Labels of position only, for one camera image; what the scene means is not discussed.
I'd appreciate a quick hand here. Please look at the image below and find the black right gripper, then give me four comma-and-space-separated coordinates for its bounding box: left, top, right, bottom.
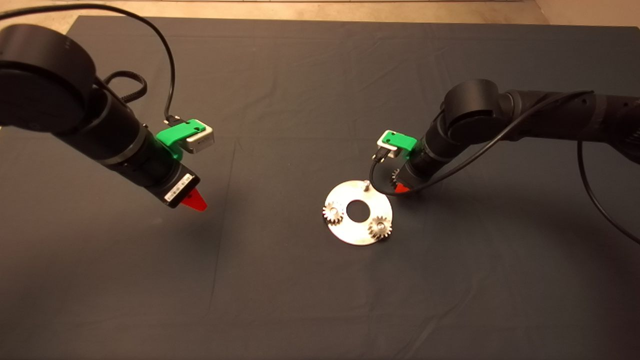
394, 161, 432, 194

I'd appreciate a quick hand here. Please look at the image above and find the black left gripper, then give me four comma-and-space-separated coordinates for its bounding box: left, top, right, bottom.
158, 164, 208, 213

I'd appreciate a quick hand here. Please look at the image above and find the bright steel planetary gear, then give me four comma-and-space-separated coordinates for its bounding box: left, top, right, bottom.
322, 202, 345, 226

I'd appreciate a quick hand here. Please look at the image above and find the round metal carrier plate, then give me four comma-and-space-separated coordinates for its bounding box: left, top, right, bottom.
323, 179, 394, 247

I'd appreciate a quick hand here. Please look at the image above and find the dark grey table cloth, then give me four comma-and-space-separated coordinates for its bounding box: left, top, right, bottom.
0, 15, 640, 360

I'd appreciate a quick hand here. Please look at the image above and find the green right camera mount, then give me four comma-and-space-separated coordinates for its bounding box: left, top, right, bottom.
382, 130, 418, 161

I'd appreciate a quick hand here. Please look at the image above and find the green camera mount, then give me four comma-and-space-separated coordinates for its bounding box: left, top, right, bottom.
382, 130, 418, 161
156, 119, 207, 161

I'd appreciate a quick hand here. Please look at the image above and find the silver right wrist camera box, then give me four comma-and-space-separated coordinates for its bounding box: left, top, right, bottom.
376, 129, 401, 159

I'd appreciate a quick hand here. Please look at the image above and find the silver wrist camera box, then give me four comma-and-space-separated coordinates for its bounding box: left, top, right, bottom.
376, 129, 401, 159
182, 119, 215, 155

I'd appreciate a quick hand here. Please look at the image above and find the thick black right camera cable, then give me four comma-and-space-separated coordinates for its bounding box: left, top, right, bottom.
368, 90, 596, 197

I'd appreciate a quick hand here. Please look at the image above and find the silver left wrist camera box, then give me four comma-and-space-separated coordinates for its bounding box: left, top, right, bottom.
182, 119, 215, 155

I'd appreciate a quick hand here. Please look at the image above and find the green left camera mount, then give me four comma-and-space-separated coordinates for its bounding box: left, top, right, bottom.
156, 119, 207, 161

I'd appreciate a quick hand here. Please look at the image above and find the short black ribbed cable loop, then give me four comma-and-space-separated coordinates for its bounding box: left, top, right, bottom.
103, 70, 148, 104

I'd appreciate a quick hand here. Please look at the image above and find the thin black left camera cable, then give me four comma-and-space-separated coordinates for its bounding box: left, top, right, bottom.
0, 3, 177, 124

